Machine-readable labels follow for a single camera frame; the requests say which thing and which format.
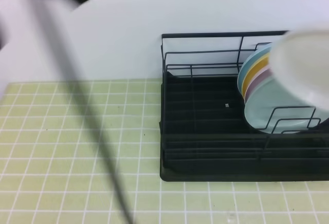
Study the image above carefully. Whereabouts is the white plate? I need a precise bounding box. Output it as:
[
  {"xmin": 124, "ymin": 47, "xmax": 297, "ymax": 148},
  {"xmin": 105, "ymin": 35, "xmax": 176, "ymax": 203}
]
[{"xmin": 269, "ymin": 26, "xmax": 328, "ymax": 110}]

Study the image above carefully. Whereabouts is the light blue plate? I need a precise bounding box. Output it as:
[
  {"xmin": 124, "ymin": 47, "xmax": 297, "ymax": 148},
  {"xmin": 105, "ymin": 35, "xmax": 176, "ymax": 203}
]
[{"xmin": 237, "ymin": 43, "xmax": 272, "ymax": 93}]

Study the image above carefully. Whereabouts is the mint green plate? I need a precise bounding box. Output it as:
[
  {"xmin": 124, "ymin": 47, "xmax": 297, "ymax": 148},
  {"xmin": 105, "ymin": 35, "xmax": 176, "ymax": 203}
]
[{"xmin": 244, "ymin": 77, "xmax": 328, "ymax": 134}]

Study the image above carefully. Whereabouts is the black cable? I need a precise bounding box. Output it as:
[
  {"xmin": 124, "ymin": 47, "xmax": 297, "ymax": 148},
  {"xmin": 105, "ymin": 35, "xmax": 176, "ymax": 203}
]
[{"xmin": 28, "ymin": 0, "xmax": 137, "ymax": 224}]

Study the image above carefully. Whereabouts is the yellow plate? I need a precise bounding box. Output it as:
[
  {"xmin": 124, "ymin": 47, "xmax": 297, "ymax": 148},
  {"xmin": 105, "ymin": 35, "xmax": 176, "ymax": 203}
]
[{"xmin": 241, "ymin": 53, "xmax": 269, "ymax": 97}]

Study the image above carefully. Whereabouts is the pink plate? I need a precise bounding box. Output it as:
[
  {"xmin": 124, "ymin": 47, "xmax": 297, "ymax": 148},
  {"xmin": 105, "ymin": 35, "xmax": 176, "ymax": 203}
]
[{"xmin": 244, "ymin": 68, "xmax": 272, "ymax": 103}]

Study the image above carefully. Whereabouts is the black wire dish rack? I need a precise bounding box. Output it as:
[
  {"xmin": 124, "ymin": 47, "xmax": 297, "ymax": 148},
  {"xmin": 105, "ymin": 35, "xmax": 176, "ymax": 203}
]
[{"xmin": 160, "ymin": 31, "xmax": 328, "ymax": 182}]

